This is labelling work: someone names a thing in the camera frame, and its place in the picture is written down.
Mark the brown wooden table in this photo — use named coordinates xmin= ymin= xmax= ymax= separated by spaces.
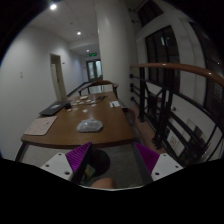
xmin=14 ymin=90 xmax=154 ymax=186

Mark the green exit sign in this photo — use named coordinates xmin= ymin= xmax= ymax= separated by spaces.
xmin=88 ymin=53 xmax=97 ymax=57

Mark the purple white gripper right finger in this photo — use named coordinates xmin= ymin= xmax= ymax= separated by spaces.
xmin=134 ymin=142 xmax=182 ymax=181

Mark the clear plastic bag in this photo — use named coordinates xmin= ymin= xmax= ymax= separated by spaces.
xmin=76 ymin=119 xmax=103 ymax=133

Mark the white paper booklet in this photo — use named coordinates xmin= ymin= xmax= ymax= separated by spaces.
xmin=110 ymin=101 xmax=120 ymax=108

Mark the black table pedestal base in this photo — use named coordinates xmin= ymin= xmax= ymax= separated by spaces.
xmin=89 ymin=149 xmax=110 ymax=177

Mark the beige paper sheet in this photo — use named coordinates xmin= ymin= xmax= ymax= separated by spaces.
xmin=25 ymin=116 xmax=57 ymax=136

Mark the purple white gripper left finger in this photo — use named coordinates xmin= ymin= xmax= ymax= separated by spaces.
xmin=41 ymin=142 xmax=92 ymax=184

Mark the black computer mouse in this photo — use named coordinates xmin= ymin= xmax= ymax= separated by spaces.
xmin=64 ymin=103 xmax=72 ymax=109

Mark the black laptop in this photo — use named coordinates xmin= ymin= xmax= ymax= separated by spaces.
xmin=40 ymin=100 xmax=70 ymax=116

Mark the white open door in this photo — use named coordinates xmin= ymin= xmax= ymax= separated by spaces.
xmin=50 ymin=54 xmax=67 ymax=100

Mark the double glass door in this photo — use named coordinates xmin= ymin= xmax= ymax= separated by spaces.
xmin=86 ymin=59 xmax=103 ymax=81

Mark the wooden handrail black railing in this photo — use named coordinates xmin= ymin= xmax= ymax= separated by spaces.
xmin=130 ymin=62 xmax=224 ymax=166

